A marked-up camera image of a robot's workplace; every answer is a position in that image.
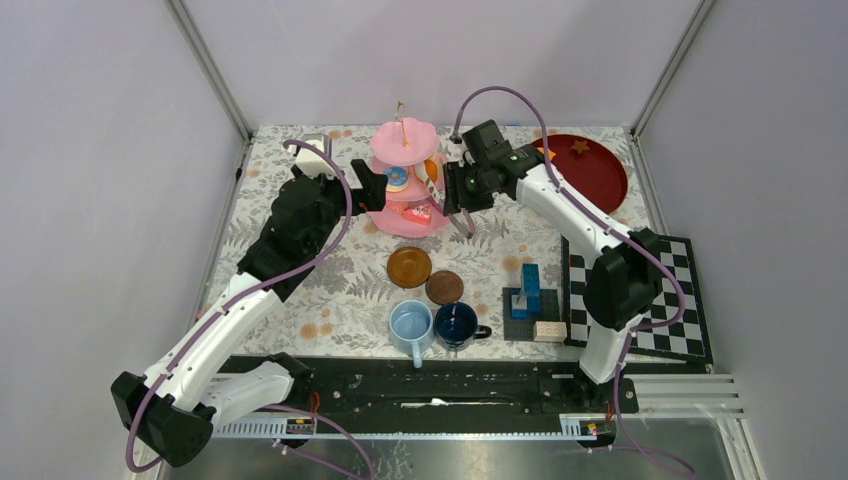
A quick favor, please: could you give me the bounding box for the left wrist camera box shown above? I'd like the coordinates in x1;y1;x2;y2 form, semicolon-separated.
285;133;336;179

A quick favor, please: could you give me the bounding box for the yellow round cake toy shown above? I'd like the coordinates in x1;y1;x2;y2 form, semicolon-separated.
424;152;442;183

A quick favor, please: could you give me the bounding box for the pink three-tier cake stand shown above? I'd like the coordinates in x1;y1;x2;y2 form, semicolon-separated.
370;102;448;239

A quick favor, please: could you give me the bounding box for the aluminium frame post left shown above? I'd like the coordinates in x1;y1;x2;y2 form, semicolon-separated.
164;0;253;143

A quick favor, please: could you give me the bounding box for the dark brown wooden coaster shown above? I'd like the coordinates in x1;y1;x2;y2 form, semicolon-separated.
425;270;464;305

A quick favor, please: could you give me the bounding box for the light brown wooden coaster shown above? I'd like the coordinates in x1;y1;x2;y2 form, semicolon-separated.
386;246;432;289

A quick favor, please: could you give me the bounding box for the grey building block baseplate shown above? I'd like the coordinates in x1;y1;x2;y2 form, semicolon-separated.
502;287;566;342

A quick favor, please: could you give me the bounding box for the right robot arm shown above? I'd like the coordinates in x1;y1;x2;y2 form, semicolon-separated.
442;120;662;384

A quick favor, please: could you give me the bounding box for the aluminium frame post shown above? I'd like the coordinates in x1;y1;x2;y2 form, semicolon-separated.
164;0;253;143
630;0;718;139

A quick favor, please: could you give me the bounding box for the dark blue mug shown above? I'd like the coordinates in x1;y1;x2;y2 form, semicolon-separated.
434;302;493;351

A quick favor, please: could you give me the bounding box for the white building block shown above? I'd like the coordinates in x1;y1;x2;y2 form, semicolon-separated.
533;321;568;343

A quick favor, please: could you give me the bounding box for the blue frosted donut toy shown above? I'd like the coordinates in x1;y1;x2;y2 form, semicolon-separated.
383;166;410;193

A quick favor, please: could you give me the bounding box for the dark red round tray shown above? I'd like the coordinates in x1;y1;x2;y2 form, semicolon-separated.
548;134;629;214

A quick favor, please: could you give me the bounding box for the blue building block tower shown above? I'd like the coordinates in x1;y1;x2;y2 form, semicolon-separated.
509;263;541;320

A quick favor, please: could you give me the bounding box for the orange tart toy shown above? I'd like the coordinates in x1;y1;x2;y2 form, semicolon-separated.
414;162;431;185

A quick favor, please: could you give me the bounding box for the floral patterned tablecloth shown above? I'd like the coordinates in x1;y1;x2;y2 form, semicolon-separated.
206;125;581;361

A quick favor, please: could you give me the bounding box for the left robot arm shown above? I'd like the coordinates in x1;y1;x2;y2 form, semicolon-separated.
111;159;388;473

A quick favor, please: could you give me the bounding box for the aluminium frame post right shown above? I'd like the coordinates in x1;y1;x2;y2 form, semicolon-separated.
630;0;718;139

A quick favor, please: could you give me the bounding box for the brown star cookie toy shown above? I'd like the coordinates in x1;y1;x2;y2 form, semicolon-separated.
571;140;590;155

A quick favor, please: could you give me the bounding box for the light blue mug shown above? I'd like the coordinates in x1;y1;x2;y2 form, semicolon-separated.
388;300;435;369

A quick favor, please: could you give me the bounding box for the orange yellow fish pastry toy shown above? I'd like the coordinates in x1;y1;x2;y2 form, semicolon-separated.
537;147;556;160

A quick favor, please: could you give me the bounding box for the pink swirl roll cake toy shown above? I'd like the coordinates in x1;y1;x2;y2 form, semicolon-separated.
401;204;432;226

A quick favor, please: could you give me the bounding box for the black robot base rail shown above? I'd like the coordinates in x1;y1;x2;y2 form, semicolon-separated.
218;354;641;435

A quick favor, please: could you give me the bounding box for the black white checkerboard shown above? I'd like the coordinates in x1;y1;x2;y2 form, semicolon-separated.
561;231;714;366

